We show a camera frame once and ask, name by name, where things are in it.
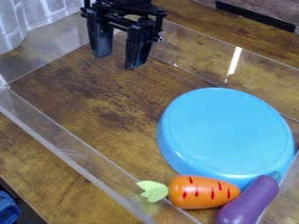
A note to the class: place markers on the orange toy carrot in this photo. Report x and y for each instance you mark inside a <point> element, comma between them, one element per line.
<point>190,192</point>

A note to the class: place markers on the clear acrylic enclosure wall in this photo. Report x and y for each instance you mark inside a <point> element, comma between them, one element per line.
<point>79,116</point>

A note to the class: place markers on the white curtain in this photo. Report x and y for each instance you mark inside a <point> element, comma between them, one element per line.
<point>24,15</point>

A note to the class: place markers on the blue plastic plate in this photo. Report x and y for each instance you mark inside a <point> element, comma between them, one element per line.
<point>222,133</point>

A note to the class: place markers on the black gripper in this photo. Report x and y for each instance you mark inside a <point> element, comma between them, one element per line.
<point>134,16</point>

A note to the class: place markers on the blue object at corner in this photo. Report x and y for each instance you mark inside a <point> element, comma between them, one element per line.
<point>9,210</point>

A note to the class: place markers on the purple toy eggplant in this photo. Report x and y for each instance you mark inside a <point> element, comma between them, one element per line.
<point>244,209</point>

